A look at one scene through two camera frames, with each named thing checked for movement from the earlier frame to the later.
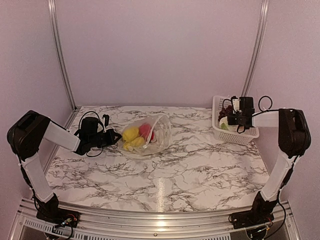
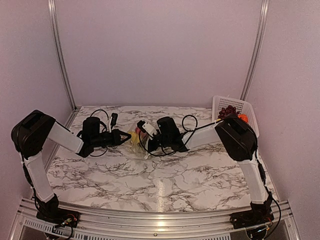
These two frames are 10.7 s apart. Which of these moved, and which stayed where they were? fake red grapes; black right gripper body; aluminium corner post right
Moved: black right gripper body
Stayed: fake red grapes; aluminium corner post right
